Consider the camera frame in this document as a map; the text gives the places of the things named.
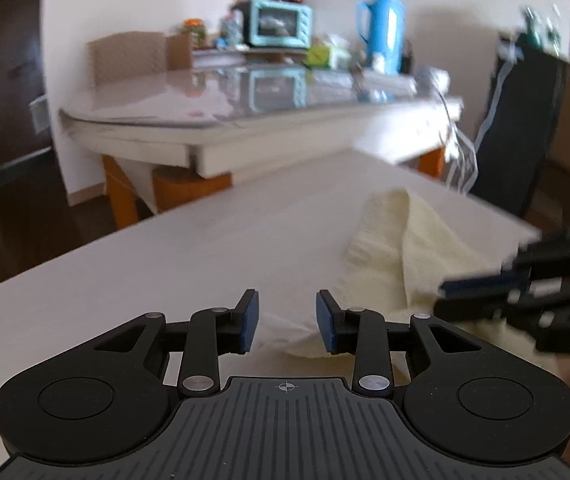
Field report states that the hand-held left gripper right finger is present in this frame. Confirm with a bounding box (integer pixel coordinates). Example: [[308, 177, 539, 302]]
[[316, 289, 483, 396]]

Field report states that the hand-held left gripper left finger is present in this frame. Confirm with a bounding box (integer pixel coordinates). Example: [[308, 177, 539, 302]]
[[94, 288, 260, 396]]

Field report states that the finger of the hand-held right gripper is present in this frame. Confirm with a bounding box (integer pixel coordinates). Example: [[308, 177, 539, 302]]
[[439, 264, 533, 298], [435, 292, 516, 322]]

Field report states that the cream towel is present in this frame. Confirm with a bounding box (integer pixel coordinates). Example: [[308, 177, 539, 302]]
[[260, 187, 560, 381]]

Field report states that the tall black cabinet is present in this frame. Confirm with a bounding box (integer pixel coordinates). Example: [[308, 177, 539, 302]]
[[470, 35, 570, 218]]

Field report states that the white power strip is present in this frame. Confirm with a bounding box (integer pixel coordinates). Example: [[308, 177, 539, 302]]
[[415, 65, 450, 93]]

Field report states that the white glass-topped dining table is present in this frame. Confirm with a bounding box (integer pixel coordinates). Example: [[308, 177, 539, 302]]
[[59, 57, 466, 228]]

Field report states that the clear glass bottle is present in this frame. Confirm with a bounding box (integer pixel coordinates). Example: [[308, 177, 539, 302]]
[[545, 5, 564, 51]]

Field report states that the green glass bottle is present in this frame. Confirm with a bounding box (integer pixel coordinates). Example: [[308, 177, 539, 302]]
[[521, 6, 540, 48]]

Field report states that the green tissue box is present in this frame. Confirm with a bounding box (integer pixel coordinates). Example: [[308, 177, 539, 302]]
[[306, 45, 333, 68]]

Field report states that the white and green box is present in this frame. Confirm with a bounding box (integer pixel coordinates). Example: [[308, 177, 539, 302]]
[[330, 42, 353, 68]]

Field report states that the blue thermos jug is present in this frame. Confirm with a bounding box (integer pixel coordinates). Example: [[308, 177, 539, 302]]
[[356, 0, 407, 68]]

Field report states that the brown cardboard box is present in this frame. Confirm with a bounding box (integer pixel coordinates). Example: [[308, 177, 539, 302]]
[[165, 32, 194, 71]]

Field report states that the patterned cardboard panel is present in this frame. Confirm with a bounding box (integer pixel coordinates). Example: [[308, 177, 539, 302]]
[[86, 31, 167, 88]]

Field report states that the blue and white packet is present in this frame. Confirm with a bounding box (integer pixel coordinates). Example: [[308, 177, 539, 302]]
[[220, 10, 244, 46]]

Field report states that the orange-lid jar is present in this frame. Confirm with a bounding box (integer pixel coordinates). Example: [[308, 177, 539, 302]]
[[183, 19, 207, 46]]

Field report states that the teal toaster oven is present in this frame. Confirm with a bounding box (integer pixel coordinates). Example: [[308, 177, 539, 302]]
[[242, 0, 314, 50]]

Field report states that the dark wooden door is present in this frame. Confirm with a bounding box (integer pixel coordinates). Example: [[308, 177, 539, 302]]
[[0, 0, 53, 181]]

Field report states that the white cable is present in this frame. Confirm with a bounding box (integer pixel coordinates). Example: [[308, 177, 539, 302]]
[[435, 90, 480, 196]]

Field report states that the white wall socket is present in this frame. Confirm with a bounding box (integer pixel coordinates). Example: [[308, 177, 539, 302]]
[[29, 97, 48, 133]]

